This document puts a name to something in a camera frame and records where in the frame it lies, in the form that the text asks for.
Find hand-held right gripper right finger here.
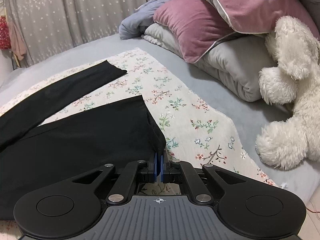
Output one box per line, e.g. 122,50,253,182
160,154,248,203

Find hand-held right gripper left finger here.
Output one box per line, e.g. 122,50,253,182
71,153,158,204

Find black pants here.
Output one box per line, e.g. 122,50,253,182
0,60,167,222

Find floral printed cloth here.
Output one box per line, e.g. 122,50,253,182
0,47,280,230

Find grey bed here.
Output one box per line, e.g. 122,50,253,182
0,33,320,207

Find folded grey quilt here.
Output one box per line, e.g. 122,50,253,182
142,24,284,102

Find pink pillow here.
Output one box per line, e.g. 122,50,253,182
152,0,241,64

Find blue-grey blanket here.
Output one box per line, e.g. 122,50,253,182
118,0,181,40

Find white plush toy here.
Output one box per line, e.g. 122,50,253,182
255,16,320,170

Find grey star-patterned curtain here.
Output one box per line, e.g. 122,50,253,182
0,0,153,68

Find pink and grey duvet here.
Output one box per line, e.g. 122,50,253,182
164,0,320,34

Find pink hanging garment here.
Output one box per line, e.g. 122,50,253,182
8,21,27,61

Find red hanging garment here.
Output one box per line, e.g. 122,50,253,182
0,15,12,50

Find thin red cord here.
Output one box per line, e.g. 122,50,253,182
306,199,320,216

